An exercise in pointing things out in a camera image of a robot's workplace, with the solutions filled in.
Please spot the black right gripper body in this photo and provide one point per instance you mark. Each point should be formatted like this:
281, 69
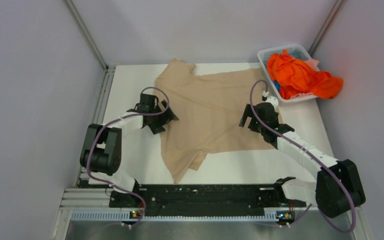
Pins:
254, 125

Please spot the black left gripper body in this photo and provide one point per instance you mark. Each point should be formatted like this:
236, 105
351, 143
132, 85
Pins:
158, 120

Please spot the beige t shirt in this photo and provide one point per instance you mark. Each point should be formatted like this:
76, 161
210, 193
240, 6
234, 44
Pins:
208, 109

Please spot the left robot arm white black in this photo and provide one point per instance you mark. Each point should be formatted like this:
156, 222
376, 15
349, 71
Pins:
101, 154

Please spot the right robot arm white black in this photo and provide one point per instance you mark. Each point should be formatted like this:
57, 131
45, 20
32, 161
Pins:
337, 186

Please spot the orange t shirt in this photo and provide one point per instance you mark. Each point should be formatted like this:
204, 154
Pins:
295, 76

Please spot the white plastic laundry basket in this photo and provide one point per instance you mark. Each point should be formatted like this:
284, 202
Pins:
294, 51

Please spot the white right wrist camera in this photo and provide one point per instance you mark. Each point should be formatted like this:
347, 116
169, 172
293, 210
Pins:
271, 99

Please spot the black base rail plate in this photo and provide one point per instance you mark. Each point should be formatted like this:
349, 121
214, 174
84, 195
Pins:
204, 200

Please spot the aluminium frame rail left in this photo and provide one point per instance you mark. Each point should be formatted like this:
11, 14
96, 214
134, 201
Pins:
81, 196

